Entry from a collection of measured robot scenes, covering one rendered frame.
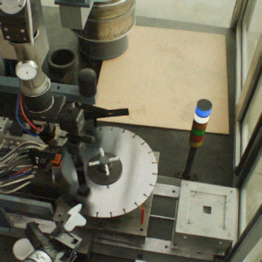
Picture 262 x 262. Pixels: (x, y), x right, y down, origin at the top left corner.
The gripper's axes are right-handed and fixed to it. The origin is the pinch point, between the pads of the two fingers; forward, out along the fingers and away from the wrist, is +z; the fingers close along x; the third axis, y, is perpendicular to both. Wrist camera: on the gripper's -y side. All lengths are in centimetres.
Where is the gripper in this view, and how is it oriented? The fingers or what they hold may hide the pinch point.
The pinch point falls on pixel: (73, 222)
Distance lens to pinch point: 128.0
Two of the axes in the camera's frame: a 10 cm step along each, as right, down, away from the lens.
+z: 3.8, -2.9, 8.8
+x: 2.9, -8.6, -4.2
